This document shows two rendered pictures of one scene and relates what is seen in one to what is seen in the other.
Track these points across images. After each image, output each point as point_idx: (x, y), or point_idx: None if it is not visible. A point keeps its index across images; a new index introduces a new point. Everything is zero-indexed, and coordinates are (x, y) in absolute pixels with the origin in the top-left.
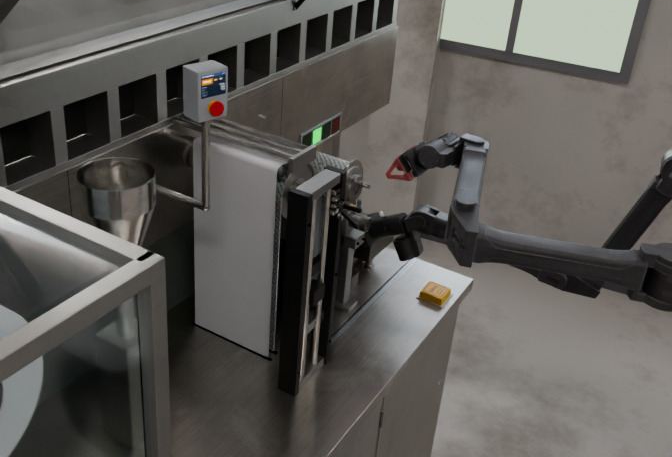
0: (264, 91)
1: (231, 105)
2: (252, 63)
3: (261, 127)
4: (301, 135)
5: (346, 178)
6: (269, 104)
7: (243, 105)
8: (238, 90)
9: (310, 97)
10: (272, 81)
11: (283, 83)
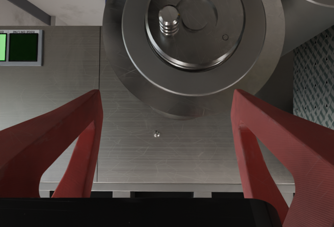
0: (146, 171)
1: (227, 172)
2: (134, 194)
3: (151, 113)
4: (41, 64)
5: (235, 71)
6: (131, 145)
7: (199, 164)
8: (208, 189)
9: (14, 122)
10: (125, 181)
11: (95, 170)
